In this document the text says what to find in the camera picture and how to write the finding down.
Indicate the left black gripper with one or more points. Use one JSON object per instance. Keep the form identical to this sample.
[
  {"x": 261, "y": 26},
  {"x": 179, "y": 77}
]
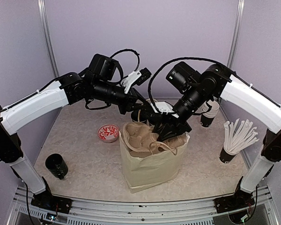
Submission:
[{"x": 129, "y": 104}]

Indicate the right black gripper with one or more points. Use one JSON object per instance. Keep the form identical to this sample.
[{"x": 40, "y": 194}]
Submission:
[{"x": 170, "y": 125}]

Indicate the brown cardboard cup carrier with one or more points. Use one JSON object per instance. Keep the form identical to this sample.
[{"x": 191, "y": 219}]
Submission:
[{"x": 140, "y": 140}]

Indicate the beige paper bag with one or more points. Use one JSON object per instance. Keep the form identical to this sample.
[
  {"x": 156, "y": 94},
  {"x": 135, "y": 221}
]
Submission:
[{"x": 142, "y": 173}]

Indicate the stack of paper cups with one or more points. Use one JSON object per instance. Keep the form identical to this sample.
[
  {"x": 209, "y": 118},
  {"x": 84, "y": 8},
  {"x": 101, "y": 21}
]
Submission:
[{"x": 208, "y": 113}]

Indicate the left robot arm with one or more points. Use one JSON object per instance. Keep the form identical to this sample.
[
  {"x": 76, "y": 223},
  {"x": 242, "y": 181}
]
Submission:
[{"x": 102, "y": 80}]

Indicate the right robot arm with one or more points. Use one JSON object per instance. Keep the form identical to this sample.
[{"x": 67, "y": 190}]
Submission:
[{"x": 200, "y": 80}]

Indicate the red white patterned bowl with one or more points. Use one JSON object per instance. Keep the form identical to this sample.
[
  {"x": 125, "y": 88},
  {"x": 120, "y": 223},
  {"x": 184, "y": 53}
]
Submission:
[{"x": 108, "y": 133}]

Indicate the cup holding straws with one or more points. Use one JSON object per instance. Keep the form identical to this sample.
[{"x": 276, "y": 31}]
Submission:
[{"x": 225, "y": 156}]

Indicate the bundle of white straws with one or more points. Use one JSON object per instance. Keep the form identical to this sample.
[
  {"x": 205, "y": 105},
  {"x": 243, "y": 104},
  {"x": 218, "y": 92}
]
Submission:
[{"x": 239, "y": 136}]

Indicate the dark green black can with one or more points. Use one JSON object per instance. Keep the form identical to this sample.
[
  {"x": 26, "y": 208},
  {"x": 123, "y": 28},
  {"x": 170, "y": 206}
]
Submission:
[{"x": 56, "y": 165}]

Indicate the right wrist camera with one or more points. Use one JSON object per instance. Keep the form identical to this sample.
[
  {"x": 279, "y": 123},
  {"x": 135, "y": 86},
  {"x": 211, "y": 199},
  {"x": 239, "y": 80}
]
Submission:
[{"x": 164, "y": 108}]

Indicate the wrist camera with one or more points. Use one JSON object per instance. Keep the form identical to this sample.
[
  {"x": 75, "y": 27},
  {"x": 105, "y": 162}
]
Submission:
[
  {"x": 164, "y": 108},
  {"x": 136, "y": 77}
]

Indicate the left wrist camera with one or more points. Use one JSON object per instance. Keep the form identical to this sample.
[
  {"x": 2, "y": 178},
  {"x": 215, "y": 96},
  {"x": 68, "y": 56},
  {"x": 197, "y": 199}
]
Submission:
[{"x": 136, "y": 77}]

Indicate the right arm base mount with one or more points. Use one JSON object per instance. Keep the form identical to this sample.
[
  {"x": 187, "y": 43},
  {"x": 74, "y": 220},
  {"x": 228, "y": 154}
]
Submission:
[{"x": 238, "y": 200}]

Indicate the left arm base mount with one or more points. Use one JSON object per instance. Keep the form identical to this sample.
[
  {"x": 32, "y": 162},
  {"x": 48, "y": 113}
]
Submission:
[{"x": 46, "y": 200}]

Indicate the right corner metal post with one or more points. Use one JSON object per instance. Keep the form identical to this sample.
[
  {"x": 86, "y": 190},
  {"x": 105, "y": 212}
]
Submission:
[{"x": 236, "y": 33}]

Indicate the corner metal post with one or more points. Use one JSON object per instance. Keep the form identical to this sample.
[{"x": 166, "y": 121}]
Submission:
[
  {"x": 236, "y": 33},
  {"x": 48, "y": 42}
]

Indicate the left corner metal post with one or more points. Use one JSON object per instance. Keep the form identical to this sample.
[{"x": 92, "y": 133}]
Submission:
[{"x": 48, "y": 42}]

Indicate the aluminium front rail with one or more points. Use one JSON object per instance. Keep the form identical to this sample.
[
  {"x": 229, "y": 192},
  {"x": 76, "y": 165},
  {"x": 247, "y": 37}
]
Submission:
[{"x": 189, "y": 212}]

